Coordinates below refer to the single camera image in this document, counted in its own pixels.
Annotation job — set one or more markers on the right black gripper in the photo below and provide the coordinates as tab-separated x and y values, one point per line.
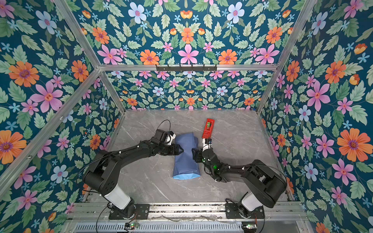
198	155

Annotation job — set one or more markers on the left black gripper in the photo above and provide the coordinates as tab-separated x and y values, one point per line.
177	152

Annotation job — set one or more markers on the light blue wrapping paper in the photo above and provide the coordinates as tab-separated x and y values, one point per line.
185	168

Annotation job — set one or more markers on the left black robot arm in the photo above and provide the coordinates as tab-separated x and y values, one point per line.
102	174

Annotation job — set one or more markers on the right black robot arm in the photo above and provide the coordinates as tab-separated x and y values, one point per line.
265	185

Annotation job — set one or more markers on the red tape dispenser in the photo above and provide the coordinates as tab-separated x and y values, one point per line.
208	133

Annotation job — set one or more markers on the white ventilation grille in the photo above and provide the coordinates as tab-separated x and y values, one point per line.
158	227

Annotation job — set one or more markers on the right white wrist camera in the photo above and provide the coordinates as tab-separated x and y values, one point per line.
207	144

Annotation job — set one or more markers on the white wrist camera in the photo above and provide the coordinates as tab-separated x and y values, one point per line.
207	144
170	138

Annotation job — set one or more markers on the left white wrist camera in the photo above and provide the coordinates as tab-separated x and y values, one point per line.
170	138

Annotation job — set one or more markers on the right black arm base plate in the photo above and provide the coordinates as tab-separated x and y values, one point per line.
235	211

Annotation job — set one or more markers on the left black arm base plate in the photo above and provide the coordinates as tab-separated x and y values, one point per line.
132	211

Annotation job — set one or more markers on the black hook rail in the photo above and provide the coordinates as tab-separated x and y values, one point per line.
182	68

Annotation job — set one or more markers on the aluminium front mounting rail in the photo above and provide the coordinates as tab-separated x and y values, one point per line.
220	211

